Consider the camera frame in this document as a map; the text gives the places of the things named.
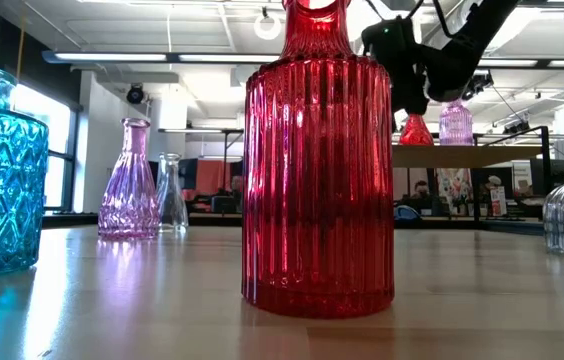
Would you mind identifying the wooden shelf black frame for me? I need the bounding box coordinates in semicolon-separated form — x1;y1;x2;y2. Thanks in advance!
391;125;553;237

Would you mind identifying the window with black frame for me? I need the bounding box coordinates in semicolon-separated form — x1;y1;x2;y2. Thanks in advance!
10;82;82;214

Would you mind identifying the round white ceiling lamp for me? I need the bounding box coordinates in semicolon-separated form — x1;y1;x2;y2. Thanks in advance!
254;12;283;41

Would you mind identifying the colourful poster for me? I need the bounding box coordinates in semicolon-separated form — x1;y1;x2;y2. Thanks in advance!
435;168;472;211

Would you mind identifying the blue bag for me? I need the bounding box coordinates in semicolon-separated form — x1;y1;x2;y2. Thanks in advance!
394;204;422;222

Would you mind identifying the white cardboard sign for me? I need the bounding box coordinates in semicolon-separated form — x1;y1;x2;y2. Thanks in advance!
490;185;509;217

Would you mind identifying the black ceiling spotlight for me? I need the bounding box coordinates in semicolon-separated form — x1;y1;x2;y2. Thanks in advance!
501;119;531;135
461;69;495;101
125;83;147;105

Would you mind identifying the orange partition panel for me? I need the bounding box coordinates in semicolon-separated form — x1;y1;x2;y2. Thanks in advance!
182;159;244;201

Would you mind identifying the ceiling light strip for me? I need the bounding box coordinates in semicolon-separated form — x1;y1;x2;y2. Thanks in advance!
41;49;564;70

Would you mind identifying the blue textured glass vase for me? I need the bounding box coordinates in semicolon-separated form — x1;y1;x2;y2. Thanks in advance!
0;61;50;279

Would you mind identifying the pink conical glass vase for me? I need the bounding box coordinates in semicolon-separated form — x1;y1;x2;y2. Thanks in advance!
97;117;162;240

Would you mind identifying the clear conical glass vase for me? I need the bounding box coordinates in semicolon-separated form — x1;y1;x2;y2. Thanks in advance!
154;152;190;234

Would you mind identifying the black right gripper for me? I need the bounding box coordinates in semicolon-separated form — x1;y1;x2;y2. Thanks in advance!
361;17;431;132

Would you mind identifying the red conical glass vase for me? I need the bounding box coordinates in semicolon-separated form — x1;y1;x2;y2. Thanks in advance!
398;113;435;147

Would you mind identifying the purple ribbed glass vase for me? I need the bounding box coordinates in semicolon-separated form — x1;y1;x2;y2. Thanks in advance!
437;99;474;147

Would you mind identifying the red ribbed glass vase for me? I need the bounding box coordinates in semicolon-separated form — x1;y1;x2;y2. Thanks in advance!
240;0;396;320

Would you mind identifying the black computer monitor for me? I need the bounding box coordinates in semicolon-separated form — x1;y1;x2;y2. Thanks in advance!
530;158;564;191
149;158;199;191

